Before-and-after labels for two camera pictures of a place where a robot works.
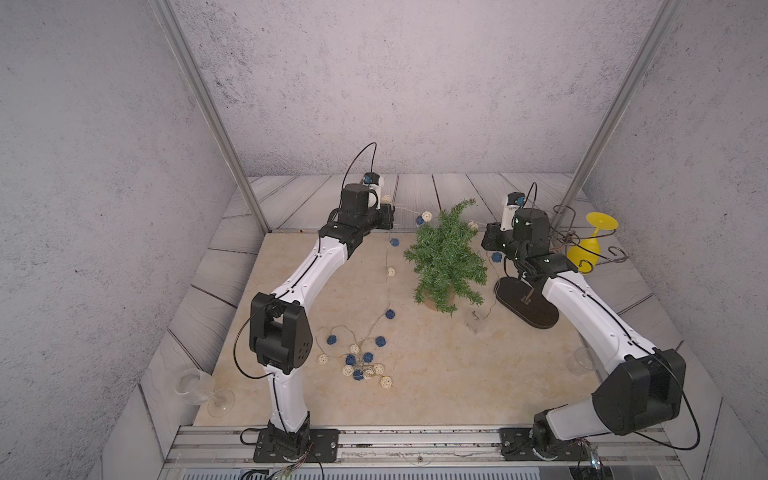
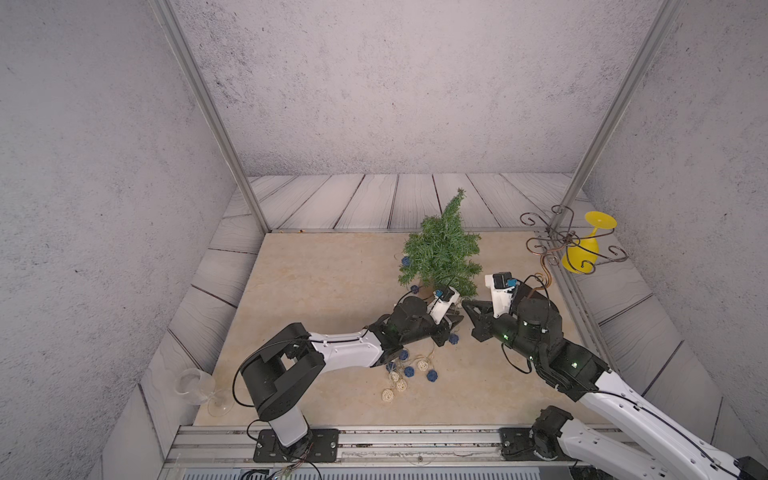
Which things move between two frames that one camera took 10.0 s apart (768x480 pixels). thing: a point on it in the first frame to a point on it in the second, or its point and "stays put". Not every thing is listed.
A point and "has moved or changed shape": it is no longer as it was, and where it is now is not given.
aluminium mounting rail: [410, 450] stays put
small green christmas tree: [448, 263] has moved or changed shape
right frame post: [617, 113] stays put
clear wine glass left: [198, 387] stays put
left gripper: [385, 215] to [443, 329]
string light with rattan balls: [356, 356] to [405, 368]
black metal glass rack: [532, 305] stays put
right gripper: [494, 234] to [482, 322]
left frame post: [211, 107] stays put
